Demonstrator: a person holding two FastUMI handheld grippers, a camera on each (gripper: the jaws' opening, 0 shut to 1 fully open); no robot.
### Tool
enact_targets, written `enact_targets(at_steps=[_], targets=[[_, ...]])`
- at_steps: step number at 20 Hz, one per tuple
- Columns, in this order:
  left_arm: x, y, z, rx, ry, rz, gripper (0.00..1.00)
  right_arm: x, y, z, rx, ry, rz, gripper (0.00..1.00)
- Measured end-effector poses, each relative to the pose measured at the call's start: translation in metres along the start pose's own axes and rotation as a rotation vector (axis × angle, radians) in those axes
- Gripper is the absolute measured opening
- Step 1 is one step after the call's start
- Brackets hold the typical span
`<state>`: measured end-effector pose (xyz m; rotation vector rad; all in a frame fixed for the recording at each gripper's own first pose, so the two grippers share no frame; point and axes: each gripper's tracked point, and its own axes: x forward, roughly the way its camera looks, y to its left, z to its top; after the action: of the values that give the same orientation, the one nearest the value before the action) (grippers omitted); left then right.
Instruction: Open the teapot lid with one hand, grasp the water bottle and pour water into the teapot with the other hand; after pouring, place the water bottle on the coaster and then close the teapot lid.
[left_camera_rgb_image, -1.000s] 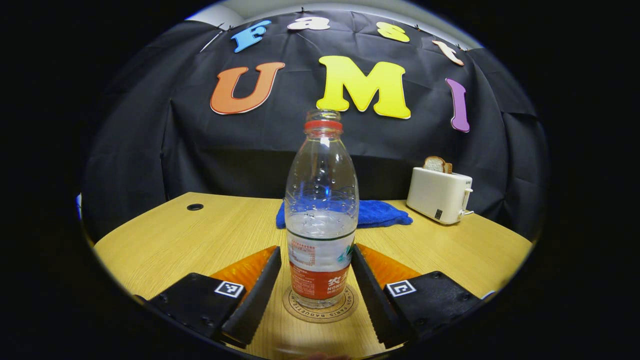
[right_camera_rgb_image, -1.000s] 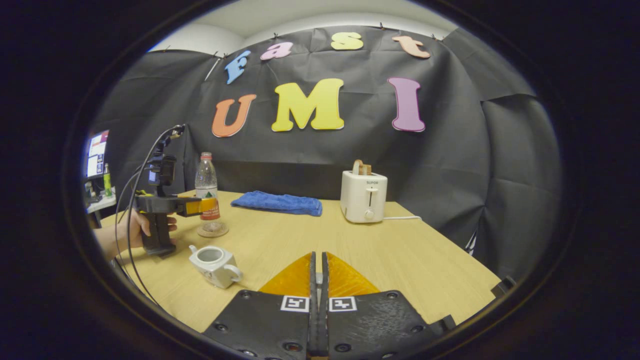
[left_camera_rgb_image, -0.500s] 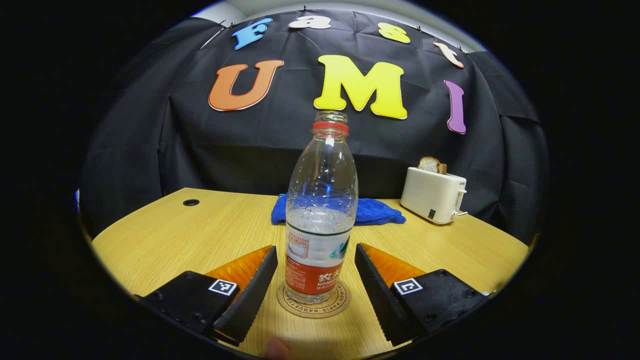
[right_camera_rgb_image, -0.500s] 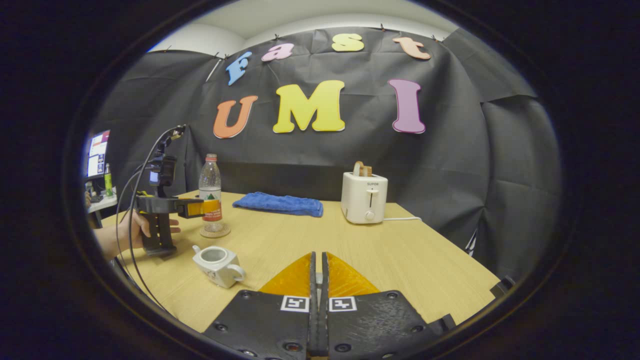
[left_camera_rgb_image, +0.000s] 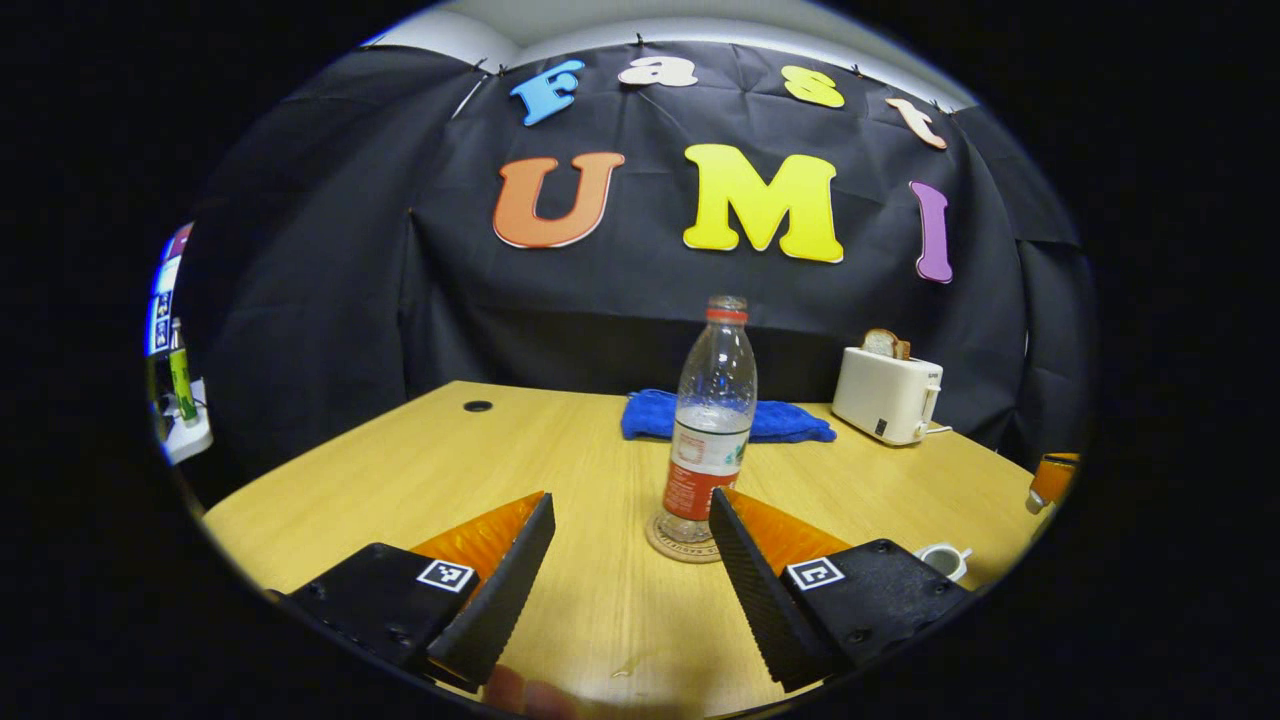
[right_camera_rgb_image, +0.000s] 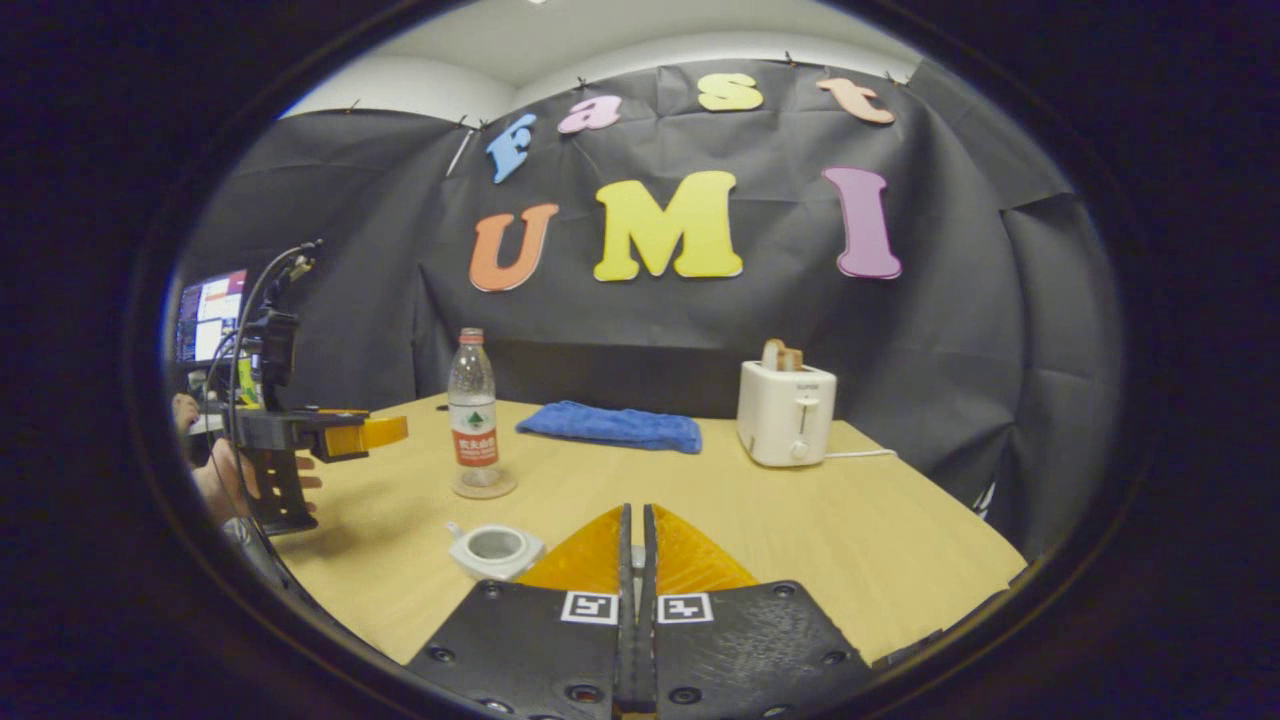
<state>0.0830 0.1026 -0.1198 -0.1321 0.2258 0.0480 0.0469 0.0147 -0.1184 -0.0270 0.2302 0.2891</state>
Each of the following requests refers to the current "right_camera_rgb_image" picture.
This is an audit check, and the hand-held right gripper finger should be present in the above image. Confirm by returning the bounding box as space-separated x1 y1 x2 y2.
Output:
643 502 877 720
405 502 636 720

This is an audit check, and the clear plastic water bottle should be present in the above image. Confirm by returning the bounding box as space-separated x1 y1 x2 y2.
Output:
447 328 518 498

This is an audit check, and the white porcelain teacup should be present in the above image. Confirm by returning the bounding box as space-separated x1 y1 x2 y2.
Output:
446 521 547 582

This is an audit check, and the round wooden coaster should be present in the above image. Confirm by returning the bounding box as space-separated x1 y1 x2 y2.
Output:
452 470 519 501

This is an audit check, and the computer monitor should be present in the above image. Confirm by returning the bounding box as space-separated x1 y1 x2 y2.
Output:
175 268 251 366

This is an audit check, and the blue towel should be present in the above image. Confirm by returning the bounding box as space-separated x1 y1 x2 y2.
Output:
516 401 703 455

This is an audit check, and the white toaster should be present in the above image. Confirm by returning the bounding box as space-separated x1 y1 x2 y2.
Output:
737 360 838 468

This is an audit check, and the black backdrop cloth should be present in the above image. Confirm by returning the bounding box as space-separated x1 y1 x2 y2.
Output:
175 55 1126 561

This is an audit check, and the thin black cable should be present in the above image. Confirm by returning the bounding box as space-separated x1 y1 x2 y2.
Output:
205 240 323 471

